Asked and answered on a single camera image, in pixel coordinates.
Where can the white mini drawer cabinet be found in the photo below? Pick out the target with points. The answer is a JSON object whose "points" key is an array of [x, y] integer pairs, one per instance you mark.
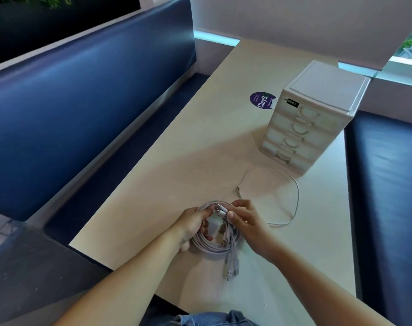
{"points": [[328, 84]]}

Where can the glass window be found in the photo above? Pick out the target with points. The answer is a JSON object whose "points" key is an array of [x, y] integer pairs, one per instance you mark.
{"points": [[409, 47]]}

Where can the person's left forearm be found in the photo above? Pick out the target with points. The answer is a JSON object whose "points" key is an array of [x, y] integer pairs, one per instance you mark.
{"points": [[124, 288]]}

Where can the person's blue trousers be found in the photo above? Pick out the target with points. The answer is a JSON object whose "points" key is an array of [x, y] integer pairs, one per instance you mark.
{"points": [[212, 319]]}

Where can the white roller blind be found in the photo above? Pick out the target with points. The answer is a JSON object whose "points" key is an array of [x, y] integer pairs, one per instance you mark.
{"points": [[294, 20]]}

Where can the black planter box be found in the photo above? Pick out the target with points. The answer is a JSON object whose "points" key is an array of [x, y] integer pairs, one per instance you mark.
{"points": [[56, 23]]}

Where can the person's left hand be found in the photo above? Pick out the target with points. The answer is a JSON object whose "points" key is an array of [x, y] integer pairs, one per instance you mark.
{"points": [[189, 227]]}

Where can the person's right hand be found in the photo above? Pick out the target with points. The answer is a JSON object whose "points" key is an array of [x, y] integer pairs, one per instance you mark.
{"points": [[256, 234]]}

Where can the white table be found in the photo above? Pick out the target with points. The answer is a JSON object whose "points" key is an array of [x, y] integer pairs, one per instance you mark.
{"points": [[192, 132]]}

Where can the person's right forearm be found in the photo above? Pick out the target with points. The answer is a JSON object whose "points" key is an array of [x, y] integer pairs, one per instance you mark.
{"points": [[321, 291]]}

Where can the blue padded bench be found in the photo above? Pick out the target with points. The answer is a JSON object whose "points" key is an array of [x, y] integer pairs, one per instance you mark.
{"points": [[73, 115], [385, 200]]}

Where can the round purple sticker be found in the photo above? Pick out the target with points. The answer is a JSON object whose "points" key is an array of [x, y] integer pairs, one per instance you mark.
{"points": [[262, 100]]}

